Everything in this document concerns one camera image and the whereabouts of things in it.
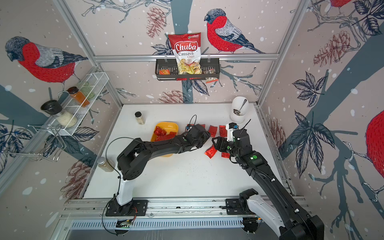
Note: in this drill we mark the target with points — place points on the red tea bag two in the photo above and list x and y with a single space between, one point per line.
213 131

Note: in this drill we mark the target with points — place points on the small glass spice jar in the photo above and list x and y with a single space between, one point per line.
140 118

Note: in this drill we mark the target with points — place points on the red tea bag one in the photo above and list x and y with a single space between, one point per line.
223 131

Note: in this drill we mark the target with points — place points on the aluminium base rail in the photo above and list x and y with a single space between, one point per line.
150 208

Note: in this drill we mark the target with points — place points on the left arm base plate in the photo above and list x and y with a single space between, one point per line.
133 208

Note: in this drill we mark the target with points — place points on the metal spoon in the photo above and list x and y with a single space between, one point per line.
238 112

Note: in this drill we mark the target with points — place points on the chrome wire rack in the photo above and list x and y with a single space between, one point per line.
35 143

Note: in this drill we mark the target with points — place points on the Chuba cassava chips bag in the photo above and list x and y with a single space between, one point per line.
187 50

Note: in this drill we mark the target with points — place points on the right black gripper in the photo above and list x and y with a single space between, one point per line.
221 142

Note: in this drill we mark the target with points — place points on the glass jar brown contents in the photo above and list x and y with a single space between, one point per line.
104 165

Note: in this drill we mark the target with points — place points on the white utensil holder cup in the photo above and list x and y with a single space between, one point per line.
236 104

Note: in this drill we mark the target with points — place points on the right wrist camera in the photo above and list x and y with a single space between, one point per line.
231 127

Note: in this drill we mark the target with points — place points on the glass jar with white grains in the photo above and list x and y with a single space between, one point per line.
63 117

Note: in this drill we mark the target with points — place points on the green item on shelf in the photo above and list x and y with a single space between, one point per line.
87 90

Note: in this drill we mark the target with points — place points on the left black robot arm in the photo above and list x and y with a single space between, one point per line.
133 159

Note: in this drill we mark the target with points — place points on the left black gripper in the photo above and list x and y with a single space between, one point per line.
206 136

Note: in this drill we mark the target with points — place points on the orange spice jar black lid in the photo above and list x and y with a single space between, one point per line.
78 96

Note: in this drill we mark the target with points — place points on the black wire wall basket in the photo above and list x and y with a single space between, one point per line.
171 70

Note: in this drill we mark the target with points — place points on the red tea bags in box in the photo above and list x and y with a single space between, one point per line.
162 135

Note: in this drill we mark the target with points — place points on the yellow plastic storage box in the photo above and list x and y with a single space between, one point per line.
168 126

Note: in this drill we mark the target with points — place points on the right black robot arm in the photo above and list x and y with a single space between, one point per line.
284 216

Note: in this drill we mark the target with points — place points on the red tea bag six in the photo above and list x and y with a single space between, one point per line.
210 152

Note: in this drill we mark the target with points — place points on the snack packets in basket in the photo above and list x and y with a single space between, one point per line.
168 75

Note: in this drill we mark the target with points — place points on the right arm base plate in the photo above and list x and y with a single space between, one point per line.
237 207

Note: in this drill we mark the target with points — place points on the red tea bag five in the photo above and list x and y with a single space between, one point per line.
226 155

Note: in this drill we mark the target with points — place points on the white wire wall shelf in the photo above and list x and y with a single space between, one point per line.
98 81

